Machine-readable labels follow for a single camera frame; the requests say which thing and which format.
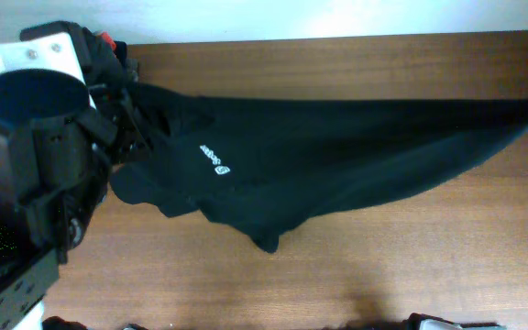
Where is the black polo shirt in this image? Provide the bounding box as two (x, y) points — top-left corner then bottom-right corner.
(111, 84), (528, 253)

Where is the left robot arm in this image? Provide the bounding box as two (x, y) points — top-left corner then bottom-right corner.
(0, 21), (152, 329)

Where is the black shirt with white letters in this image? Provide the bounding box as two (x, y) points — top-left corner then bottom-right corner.
(82, 27), (128, 89)

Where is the red folded garment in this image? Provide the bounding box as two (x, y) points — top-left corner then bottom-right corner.
(96, 31), (116, 51)

